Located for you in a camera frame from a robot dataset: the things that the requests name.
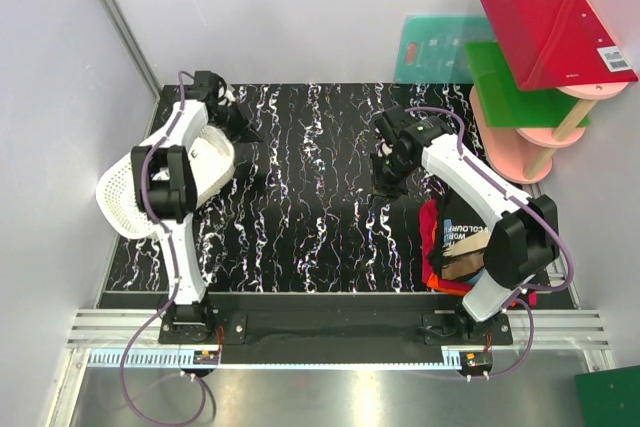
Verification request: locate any orange t shirt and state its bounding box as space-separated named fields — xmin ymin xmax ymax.
xmin=423 ymin=272 xmax=472 ymax=297

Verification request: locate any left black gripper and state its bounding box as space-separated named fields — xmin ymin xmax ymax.
xmin=210 ymin=98 xmax=265 ymax=144

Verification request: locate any red plastic sheet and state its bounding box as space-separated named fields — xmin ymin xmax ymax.
xmin=480 ymin=0 xmax=638 ymax=91

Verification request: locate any green plastic sheet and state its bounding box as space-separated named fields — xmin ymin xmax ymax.
xmin=464 ymin=42 xmax=578 ymax=129

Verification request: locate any pink wooden shelf stand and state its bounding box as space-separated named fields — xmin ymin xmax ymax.
xmin=470 ymin=82 xmax=631 ymax=184

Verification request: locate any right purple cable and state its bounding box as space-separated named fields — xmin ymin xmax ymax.
xmin=404 ymin=106 xmax=574 ymax=382

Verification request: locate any white plastic laundry basket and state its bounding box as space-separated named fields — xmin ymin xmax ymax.
xmin=95 ymin=126 xmax=237 ymax=241

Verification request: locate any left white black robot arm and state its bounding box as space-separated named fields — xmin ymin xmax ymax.
xmin=130 ymin=71 xmax=262 ymax=343

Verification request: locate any black t shirt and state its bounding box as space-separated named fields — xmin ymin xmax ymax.
xmin=428 ymin=190 xmax=490 ymax=285

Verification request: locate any left corner aluminium post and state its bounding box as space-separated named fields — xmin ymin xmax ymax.
xmin=99 ymin=0 xmax=161 ymax=97

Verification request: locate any dark green board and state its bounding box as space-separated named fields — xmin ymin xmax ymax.
xmin=575 ymin=366 xmax=640 ymax=427

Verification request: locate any aluminium frame rail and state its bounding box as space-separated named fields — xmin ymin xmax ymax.
xmin=66 ymin=310 xmax=609 ymax=371

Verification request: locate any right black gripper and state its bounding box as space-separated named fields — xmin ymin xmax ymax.
xmin=368 ymin=152 xmax=416 ymax=212

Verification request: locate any teal plastic board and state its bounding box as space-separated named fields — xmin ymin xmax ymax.
xmin=394 ymin=15 xmax=495 ymax=84

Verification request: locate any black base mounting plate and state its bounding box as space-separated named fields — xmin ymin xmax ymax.
xmin=158 ymin=291 xmax=514 ymax=366

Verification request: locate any purple cable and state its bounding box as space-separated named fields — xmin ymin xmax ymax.
xmin=121 ymin=71 xmax=217 ymax=422
xmin=404 ymin=106 xmax=574 ymax=382

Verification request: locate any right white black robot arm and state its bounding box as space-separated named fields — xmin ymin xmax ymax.
xmin=369 ymin=106 xmax=562 ymax=344

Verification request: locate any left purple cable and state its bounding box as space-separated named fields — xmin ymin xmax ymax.
xmin=121 ymin=71 xmax=217 ymax=422

